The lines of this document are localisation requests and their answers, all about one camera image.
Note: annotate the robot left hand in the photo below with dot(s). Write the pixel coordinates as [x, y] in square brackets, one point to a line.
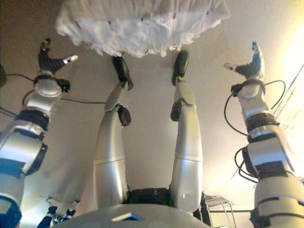
[47, 63]

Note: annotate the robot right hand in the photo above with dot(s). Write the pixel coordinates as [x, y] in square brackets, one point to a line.
[254, 67]

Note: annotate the white fringed cushion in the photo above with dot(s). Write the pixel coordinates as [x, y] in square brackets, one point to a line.
[142, 31]

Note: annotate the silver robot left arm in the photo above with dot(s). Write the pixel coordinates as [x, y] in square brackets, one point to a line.
[26, 142]

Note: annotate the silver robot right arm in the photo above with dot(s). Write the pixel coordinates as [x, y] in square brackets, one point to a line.
[268, 154]

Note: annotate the silver robot right leg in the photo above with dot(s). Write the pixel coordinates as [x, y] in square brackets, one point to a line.
[188, 142]

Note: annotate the silver robot leg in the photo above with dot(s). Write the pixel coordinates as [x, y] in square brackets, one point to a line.
[188, 142]
[109, 147]

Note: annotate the silver robot left leg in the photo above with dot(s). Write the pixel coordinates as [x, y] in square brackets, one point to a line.
[109, 147]

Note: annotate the grey robot torso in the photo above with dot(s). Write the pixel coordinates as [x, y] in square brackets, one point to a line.
[142, 213]

